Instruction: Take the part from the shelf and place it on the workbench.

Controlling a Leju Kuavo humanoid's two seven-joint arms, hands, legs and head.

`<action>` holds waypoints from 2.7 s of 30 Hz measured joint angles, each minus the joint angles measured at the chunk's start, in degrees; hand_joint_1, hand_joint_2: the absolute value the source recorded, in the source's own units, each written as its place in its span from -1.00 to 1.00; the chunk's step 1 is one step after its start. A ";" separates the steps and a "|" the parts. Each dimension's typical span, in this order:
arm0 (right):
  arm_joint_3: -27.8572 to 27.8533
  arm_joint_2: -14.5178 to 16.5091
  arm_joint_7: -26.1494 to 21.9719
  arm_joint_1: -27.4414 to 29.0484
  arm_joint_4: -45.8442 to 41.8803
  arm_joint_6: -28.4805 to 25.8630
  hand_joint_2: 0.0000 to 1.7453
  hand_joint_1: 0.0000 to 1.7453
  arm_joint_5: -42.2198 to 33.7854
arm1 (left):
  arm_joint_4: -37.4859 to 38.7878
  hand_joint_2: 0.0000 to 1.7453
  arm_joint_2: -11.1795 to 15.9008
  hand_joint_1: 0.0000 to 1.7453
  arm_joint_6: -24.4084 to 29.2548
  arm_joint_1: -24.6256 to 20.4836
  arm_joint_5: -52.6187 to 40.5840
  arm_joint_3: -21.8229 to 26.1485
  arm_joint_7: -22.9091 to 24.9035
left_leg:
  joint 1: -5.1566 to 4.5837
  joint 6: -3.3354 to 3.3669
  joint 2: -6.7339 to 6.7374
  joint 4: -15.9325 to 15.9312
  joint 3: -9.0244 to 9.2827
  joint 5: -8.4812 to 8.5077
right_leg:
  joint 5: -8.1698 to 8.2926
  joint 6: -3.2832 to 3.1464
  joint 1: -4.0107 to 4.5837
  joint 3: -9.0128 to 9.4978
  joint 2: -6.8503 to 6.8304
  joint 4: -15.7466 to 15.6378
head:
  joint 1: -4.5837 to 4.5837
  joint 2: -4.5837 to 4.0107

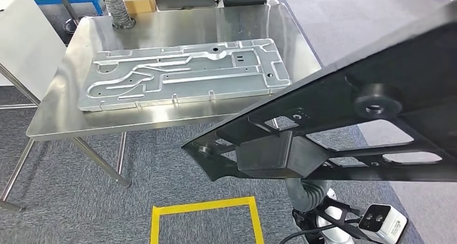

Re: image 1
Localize machined aluminium fixture plate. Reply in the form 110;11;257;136
77;38;292;112

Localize grey ribbed flexible hose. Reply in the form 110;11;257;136
99;0;137;31

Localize steel side table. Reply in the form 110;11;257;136
0;63;40;213

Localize black plastic plate frame part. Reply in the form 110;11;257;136
181;1;457;183

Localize brown cardboard box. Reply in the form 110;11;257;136
119;0;158;16

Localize steel workbench table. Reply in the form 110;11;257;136
26;1;323;189

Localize white partition panel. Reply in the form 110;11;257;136
0;0;67;101

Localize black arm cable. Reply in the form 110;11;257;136
279;219;361;244

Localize chrome stanchion with round base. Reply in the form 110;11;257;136
52;0;85;35

